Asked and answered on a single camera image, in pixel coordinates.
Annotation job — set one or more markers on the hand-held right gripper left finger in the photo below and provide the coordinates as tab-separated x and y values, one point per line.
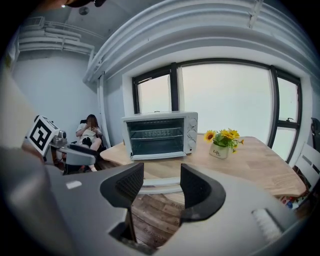
125	186

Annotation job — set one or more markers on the black office chair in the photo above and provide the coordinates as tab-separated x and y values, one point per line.
101	147

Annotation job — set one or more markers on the white toaster oven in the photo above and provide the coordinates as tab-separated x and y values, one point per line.
190	132

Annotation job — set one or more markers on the white vertical wall pipe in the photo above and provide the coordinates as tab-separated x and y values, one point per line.
101	112

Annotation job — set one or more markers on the sunflowers in white pot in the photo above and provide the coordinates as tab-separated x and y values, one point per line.
222	143

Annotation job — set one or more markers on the white folding chair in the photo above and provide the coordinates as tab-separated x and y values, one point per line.
308	165

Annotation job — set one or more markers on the white toaster oven door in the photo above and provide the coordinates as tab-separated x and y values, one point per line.
161	182

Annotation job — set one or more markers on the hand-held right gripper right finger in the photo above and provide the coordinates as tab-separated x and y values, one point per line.
202	195

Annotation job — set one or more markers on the white ceiling pipes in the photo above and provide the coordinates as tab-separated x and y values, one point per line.
175	32

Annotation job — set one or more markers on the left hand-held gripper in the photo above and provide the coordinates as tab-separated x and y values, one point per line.
40	135

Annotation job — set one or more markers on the ceiling air vent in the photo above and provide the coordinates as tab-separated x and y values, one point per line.
35	21

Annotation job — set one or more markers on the person's left forearm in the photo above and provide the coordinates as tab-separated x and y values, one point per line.
30	149

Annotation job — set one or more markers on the black framed window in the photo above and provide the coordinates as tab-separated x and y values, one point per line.
175	87

